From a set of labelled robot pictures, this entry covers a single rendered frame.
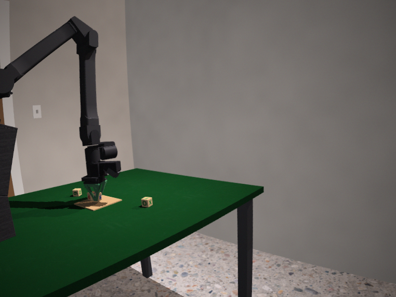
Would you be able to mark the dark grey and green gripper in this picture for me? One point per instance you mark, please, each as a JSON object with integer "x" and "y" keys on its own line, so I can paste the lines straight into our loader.
{"x": 94, "y": 182}

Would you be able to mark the peach flat mat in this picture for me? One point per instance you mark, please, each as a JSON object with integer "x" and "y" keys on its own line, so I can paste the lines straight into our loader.
{"x": 94, "y": 205}

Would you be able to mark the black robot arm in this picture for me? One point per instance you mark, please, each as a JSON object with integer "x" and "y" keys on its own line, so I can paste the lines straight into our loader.
{"x": 86, "y": 45}

